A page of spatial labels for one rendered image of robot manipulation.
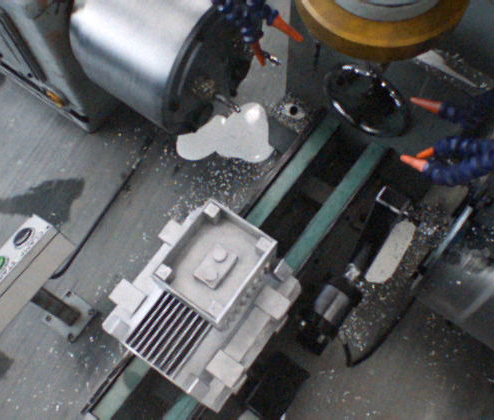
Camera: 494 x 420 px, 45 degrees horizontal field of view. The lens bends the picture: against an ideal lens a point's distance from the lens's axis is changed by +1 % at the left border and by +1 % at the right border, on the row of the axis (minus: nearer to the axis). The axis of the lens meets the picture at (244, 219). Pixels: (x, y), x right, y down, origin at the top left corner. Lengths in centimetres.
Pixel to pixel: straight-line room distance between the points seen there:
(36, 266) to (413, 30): 54
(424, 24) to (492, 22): 29
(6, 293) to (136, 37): 38
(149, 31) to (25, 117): 47
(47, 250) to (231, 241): 25
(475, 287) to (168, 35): 51
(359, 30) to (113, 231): 65
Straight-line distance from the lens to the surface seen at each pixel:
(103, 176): 116
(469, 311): 80
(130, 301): 78
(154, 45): 86
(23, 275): 83
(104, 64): 92
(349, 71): 91
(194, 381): 73
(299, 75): 102
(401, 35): 62
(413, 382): 105
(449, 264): 76
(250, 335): 76
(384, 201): 62
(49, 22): 97
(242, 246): 74
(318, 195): 106
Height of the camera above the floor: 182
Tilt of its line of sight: 69 degrees down
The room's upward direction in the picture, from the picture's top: 5 degrees counter-clockwise
